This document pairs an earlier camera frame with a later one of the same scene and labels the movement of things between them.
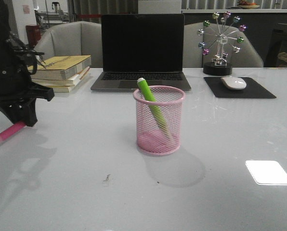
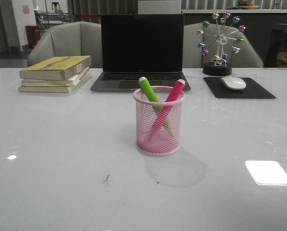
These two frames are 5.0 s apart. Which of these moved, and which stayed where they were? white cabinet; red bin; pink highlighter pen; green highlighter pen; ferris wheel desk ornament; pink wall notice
Moved: pink highlighter pen; green highlighter pen
Stayed: pink wall notice; red bin; ferris wheel desk ornament; white cabinet
